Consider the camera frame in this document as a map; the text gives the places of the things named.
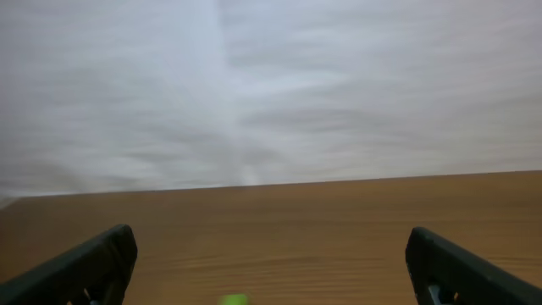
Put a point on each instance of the green cube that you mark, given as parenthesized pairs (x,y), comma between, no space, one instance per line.
(234,300)

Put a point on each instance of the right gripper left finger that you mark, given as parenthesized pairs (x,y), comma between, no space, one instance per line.
(84,269)

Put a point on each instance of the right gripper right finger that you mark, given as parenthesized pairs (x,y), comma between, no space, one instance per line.
(449,262)

